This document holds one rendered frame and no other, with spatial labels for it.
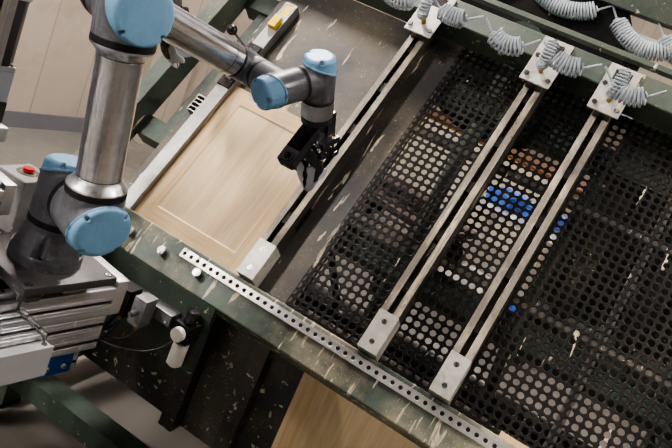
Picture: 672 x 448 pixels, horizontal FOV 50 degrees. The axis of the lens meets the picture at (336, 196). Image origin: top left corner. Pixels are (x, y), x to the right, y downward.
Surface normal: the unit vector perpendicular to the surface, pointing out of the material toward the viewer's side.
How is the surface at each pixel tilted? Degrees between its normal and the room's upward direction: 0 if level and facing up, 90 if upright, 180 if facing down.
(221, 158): 53
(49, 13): 90
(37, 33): 90
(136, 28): 83
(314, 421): 90
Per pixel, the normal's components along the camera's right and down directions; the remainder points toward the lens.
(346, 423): -0.41, 0.09
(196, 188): -0.11, -0.46
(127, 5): 0.62, 0.33
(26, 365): 0.74, 0.46
